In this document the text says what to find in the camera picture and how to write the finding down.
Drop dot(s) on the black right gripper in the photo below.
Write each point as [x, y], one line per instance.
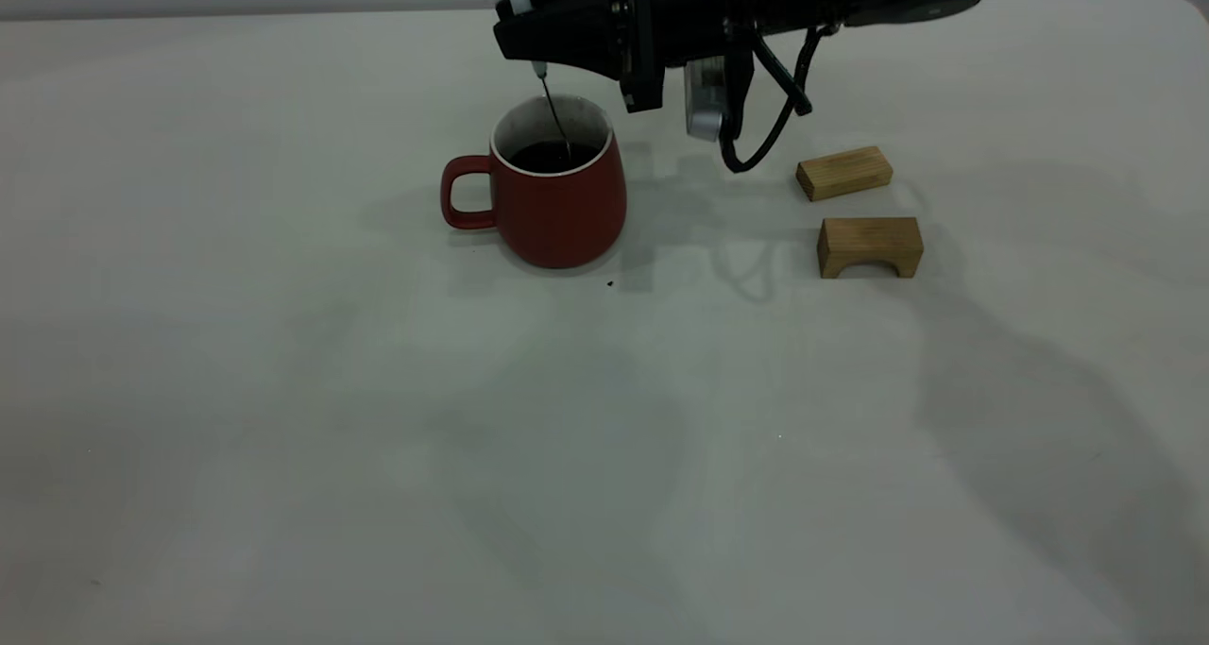
[689, 12]

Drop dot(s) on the red ceramic mug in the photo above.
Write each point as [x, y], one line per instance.
[562, 215]

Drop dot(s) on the flat rectangular wooden block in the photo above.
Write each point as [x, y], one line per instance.
[843, 173]

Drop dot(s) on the arch-shaped wooden block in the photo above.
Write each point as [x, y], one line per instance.
[869, 239]

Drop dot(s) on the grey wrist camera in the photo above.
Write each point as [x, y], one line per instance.
[704, 102]

